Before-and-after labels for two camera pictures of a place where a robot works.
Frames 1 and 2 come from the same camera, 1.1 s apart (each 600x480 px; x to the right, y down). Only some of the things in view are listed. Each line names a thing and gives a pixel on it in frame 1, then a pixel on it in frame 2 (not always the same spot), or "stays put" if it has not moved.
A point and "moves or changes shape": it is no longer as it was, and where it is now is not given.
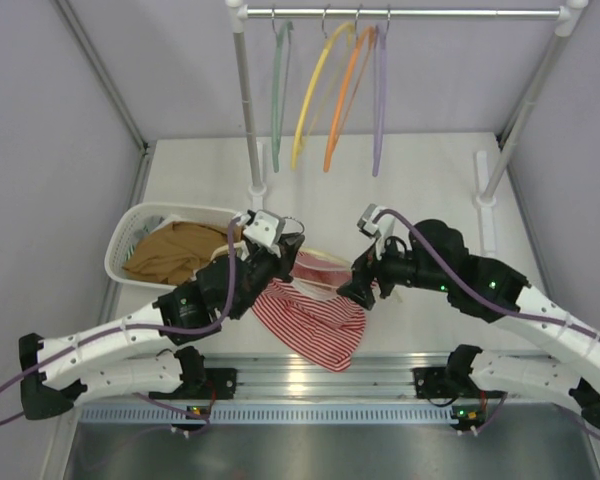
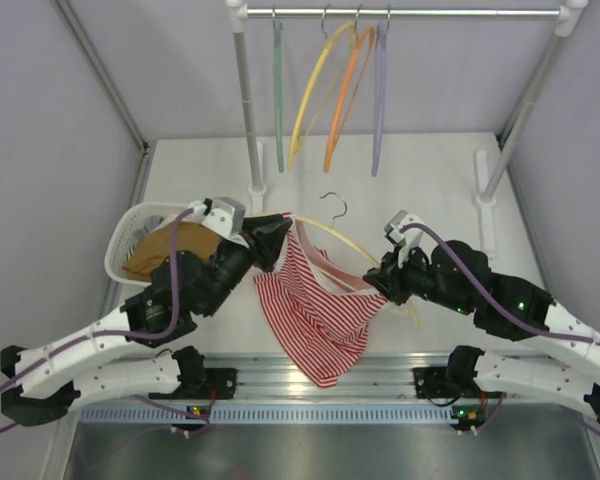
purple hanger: x=380 y=86 stays put
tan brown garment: x=176 y=252 stays put
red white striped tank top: x=309 y=314 moves or changes shape
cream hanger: x=308 y=252 to x=410 y=309
